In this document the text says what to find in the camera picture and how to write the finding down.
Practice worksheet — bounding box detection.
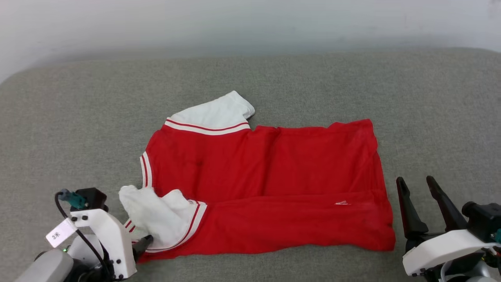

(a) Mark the teal cable connector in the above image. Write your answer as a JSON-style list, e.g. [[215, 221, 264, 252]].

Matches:
[[59, 190, 87, 209]]

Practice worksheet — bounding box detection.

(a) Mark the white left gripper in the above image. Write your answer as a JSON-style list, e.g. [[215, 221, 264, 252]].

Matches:
[[70, 209, 154, 281]]

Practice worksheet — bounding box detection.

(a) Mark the thin black cable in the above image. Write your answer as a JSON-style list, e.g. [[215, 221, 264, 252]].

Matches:
[[54, 191, 114, 280]]

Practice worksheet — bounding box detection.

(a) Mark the white paper label tag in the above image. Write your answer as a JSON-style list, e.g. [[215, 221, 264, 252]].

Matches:
[[46, 218, 78, 248]]

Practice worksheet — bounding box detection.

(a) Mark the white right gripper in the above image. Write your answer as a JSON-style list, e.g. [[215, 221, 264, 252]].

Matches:
[[396, 176, 501, 277]]

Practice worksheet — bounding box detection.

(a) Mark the red white-trimmed garment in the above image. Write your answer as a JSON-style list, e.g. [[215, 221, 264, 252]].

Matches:
[[119, 91, 396, 264]]

